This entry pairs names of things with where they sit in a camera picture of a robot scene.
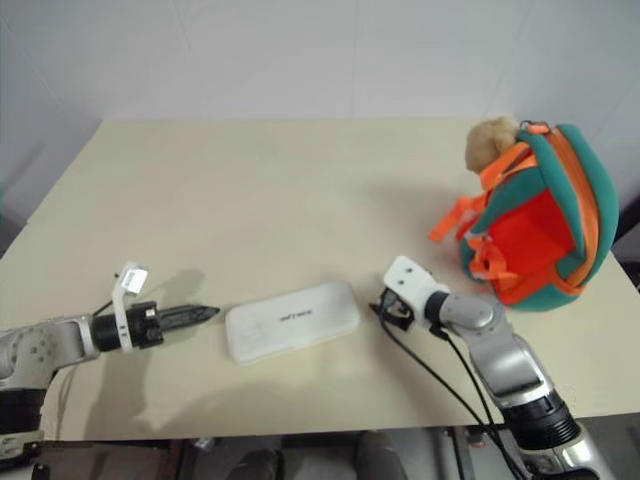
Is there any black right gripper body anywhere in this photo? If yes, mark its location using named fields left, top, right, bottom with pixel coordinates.
left=378, top=285, right=418, bottom=332

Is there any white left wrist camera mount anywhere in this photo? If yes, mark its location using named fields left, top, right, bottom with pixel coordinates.
left=110, top=260, right=151, bottom=354

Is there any tan plush toy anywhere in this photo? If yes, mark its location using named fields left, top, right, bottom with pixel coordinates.
left=464, top=115, right=522, bottom=174

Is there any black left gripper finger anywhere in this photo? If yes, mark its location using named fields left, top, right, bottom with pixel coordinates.
left=163, top=315, right=214, bottom=334
left=161, top=302, right=222, bottom=322

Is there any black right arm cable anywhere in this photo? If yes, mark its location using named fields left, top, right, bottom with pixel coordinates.
left=380, top=313, right=524, bottom=480
left=439, top=330, right=507, bottom=444

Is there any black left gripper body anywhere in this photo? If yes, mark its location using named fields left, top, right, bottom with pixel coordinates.
left=124, top=300, right=168, bottom=350

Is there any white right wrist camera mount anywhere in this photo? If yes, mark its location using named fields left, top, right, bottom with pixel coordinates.
left=383, top=255, right=449, bottom=327

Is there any white rectangular box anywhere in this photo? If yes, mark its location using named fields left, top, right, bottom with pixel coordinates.
left=223, top=280, right=361, bottom=368

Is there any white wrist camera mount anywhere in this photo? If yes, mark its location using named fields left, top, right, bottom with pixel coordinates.
left=383, top=255, right=449, bottom=327
left=110, top=260, right=151, bottom=354

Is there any orange and teal backpack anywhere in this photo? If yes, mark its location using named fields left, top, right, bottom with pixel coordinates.
left=426, top=119, right=622, bottom=314

